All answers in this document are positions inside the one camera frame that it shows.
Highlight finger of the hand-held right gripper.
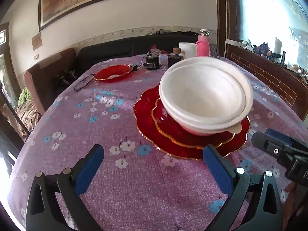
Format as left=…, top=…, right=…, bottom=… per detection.
left=251, top=131, right=293, bottom=161
left=265, top=128, right=308, bottom=150

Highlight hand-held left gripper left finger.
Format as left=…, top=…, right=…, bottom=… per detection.
left=25, top=144, right=105, bottom=231

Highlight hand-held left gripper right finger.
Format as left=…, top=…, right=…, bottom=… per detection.
left=203, top=144, right=283, bottom=231

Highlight white bowl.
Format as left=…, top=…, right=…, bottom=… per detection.
left=166, top=56, right=254, bottom=135
left=159, top=62, right=248, bottom=126

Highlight medium red glass plate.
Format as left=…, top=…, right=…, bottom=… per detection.
left=151, top=98, right=236, bottom=150

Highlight large red glass plate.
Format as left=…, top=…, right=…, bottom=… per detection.
left=133, top=85, right=251, bottom=162

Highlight person's right hand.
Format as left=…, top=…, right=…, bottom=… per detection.
left=282, top=181, right=305, bottom=225

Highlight purple floral tablecloth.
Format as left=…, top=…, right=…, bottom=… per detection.
left=7, top=54, right=304, bottom=231

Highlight black eyeglasses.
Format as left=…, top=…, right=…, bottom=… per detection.
left=74, top=74, right=95, bottom=92

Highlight brown patterned blanket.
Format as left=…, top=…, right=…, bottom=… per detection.
left=14, top=100, right=42, bottom=133

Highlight dark wooden chair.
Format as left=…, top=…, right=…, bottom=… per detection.
left=0, top=83, right=32, bottom=171

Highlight pile of dark tools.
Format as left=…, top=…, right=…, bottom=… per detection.
left=248, top=37, right=308, bottom=85

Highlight black bag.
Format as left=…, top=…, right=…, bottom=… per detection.
left=53, top=69, right=79, bottom=87

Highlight small red plate with sticker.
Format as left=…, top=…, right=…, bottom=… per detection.
left=93, top=64, right=133, bottom=81

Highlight green cloth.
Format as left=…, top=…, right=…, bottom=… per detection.
left=18, top=87, right=33, bottom=106

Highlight brown armchair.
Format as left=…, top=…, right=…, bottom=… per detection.
left=23, top=48, right=77, bottom=116

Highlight black slotted spatula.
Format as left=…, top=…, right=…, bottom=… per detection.
left=210, top=43, right=220, bottom=59

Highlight pink bottle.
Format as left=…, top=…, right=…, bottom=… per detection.
left=196, top=29, right=211, bottom=58

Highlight black sofa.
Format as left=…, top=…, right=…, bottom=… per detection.
left=76, top=32, right=218, bottom=74

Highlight black ink bottle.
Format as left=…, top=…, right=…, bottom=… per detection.
left=144, top=49, right=161, bottom=71

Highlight white plastic jar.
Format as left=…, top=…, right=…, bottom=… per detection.
left=178, top=42, right=198, bottom=59

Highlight wooden glass door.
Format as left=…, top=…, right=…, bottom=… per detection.
left=0, top=22, right=23, bottom=101

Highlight wooden window frame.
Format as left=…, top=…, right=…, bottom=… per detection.
left=214, top=0, right=308, bottom=121

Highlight wall plaque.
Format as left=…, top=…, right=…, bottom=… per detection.
left=31, top=34, right=43, bottom=51

